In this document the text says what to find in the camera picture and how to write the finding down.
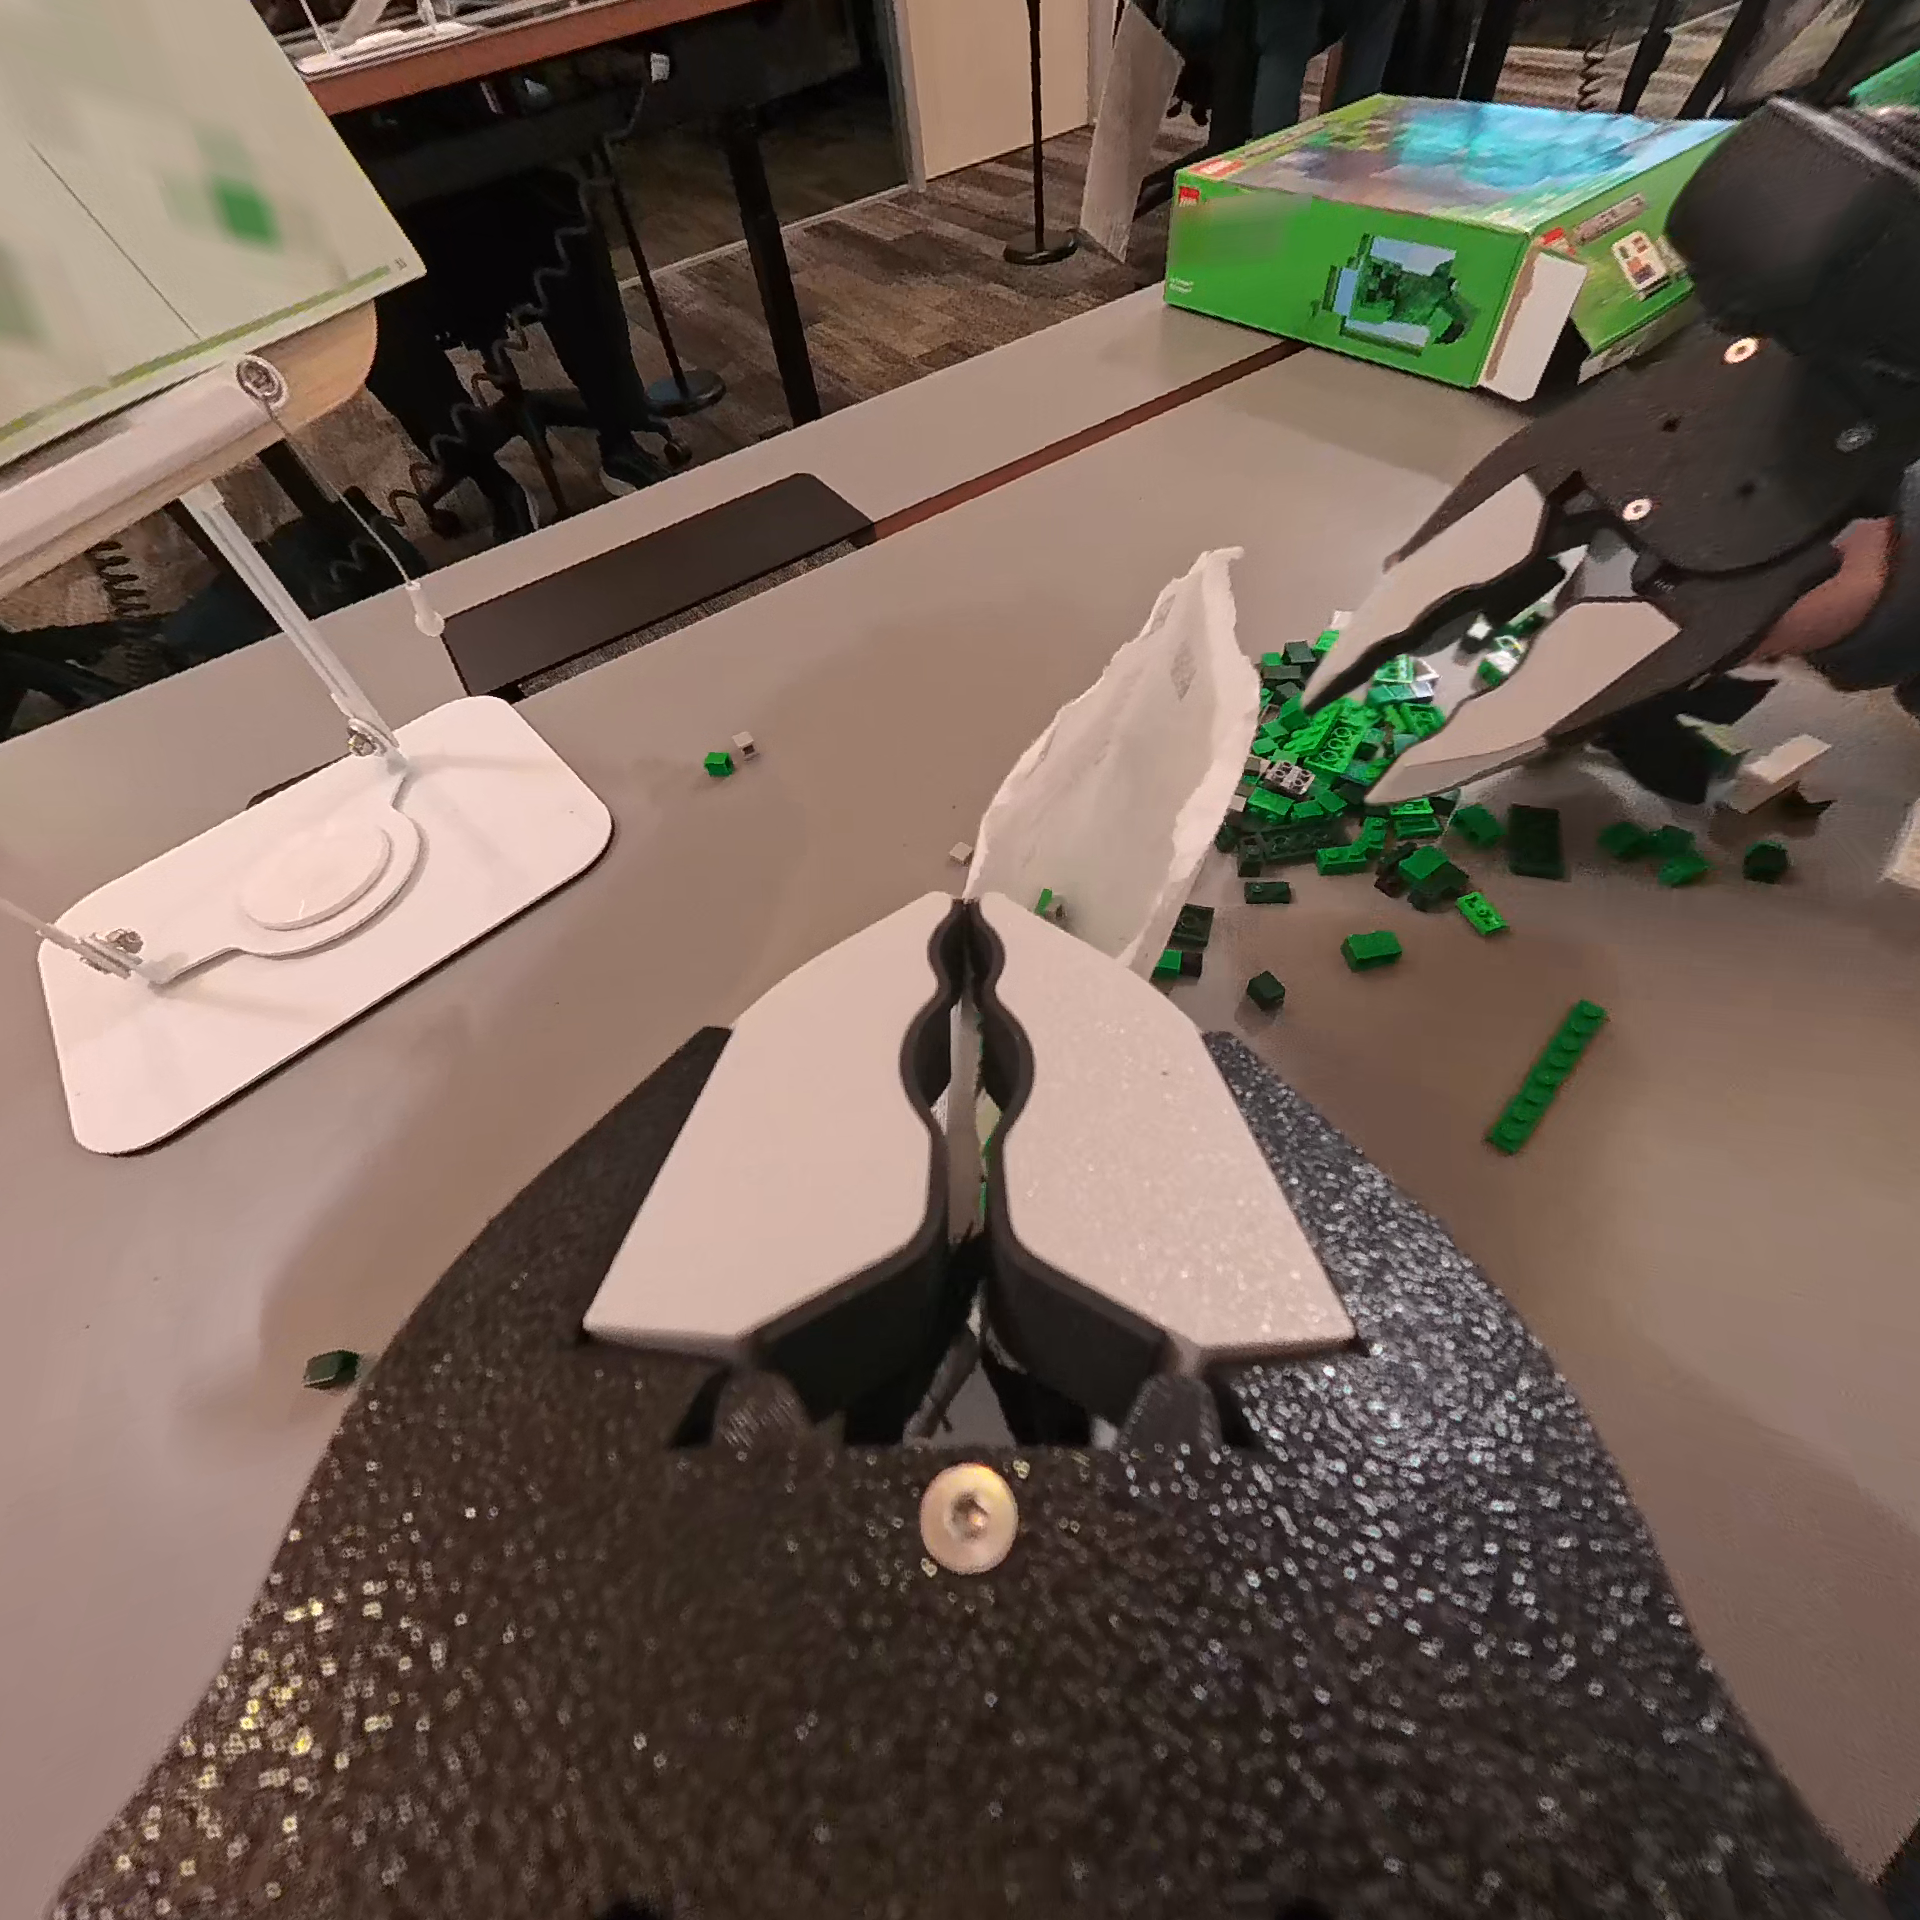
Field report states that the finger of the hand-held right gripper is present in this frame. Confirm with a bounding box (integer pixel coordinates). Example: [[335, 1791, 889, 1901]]
[[1298, 477, 1593, 705], [1366, 596, 1684, 806]]

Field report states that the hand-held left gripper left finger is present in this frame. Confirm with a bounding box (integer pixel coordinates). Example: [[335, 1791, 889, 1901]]
[[578, 892, 981, 1424]]

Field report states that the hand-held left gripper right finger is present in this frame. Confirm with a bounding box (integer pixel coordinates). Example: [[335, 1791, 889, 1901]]
[[976, 892, 1361, 1424]]

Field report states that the pile of green toy bricks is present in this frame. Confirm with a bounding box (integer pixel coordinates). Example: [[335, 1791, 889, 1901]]
[[1148, 602, 1797, 1010]]

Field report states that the white printed paper bag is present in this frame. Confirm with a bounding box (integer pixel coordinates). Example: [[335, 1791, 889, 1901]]
[[942, 546, 1265, 1248]]

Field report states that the person's right forearm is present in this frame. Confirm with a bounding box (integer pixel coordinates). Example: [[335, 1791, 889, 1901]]
[[1820, 463, 1920, 696]]

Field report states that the grey desk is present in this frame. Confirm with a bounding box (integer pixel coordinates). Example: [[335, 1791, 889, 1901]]
[[0, 276, 1920, 1920]]

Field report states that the person's right hand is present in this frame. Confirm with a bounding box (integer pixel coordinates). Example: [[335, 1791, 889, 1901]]
[[1748, 513, 1913, 672]]

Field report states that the white toy brick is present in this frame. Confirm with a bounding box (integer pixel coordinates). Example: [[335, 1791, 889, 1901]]
[[1714, 733, 1834, 817]]

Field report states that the green cardboard toy box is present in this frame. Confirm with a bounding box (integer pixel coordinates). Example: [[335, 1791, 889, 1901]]
[[1165, 93, 1741, 404]]

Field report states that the long narrow green plate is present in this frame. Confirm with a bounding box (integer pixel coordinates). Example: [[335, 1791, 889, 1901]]
[[1485, 999, 1608, 1156]]

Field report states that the white book stand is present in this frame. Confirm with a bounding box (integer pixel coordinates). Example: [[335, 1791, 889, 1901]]
[[0, 293, 614, 1158]]

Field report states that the white paper sheet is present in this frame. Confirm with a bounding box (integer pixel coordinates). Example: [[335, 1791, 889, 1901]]
[[1080, 0, 1191, 260]]

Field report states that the black floor stand pole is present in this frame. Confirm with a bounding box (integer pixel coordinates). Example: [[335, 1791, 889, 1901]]
[[998, 0, 1105, 269]]

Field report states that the black office chair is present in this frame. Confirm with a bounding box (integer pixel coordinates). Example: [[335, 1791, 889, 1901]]
[[352, 142, 724, 534]]

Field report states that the instruction booklet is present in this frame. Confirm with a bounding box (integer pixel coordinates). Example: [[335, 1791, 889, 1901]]
[[0, 0, 432, 471]]

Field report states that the wooden background table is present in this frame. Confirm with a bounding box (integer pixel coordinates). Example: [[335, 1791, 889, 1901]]
[[292, 0, 825, 430]]

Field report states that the black desk cable cover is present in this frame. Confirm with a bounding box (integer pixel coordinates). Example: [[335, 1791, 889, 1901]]
[[445, 471, 876, 696]]

